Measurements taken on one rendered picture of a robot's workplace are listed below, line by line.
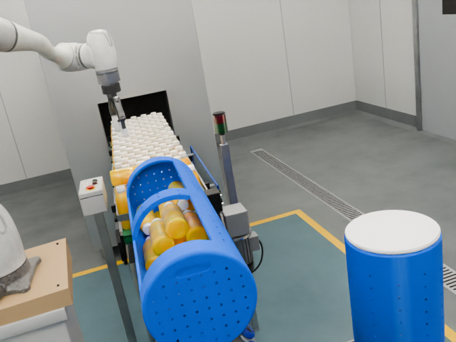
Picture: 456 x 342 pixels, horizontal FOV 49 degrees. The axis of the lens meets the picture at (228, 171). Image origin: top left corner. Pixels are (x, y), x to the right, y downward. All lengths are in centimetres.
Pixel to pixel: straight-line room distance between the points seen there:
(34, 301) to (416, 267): 110
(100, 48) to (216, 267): 113
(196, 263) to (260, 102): 551
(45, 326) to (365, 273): 95
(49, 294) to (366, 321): 95
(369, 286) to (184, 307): 59
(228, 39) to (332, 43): 144
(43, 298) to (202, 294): 54
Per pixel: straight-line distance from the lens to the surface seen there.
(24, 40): 178
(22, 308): 162
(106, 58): 208
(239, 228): 232
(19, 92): 620
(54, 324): 165
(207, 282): 124
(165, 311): 126
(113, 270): 244
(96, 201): 222
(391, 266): 153
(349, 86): 718
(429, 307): 164
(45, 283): 165
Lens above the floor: 178
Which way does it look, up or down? 19 degrees down
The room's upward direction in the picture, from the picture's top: 10 degrees counter-clockwise
